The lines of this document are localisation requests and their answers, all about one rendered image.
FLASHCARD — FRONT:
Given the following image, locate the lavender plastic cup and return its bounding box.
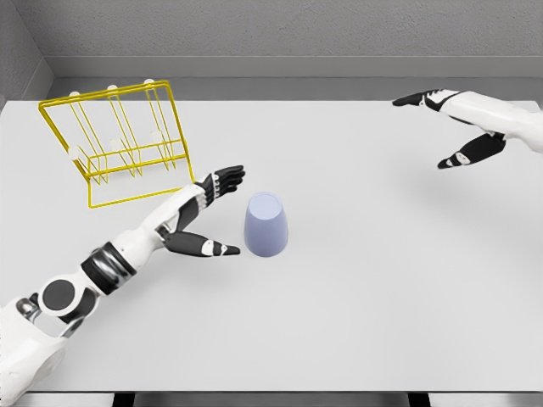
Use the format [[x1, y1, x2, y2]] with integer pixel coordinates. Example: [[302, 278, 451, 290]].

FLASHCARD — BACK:
[[244, 191, 290, 259]]

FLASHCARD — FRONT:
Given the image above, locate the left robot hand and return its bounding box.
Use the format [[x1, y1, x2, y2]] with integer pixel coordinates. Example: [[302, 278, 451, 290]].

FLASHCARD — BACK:
[[142, 164, 247, 258]]

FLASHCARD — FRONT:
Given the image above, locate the yellow wire cup holder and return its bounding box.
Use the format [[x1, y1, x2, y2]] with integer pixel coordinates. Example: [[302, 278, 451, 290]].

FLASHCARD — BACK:
[[37, 78, 196, 209]]

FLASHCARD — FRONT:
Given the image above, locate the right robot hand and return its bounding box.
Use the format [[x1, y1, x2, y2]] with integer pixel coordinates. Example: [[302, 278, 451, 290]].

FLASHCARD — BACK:
[[392, 88, 525, 170]]

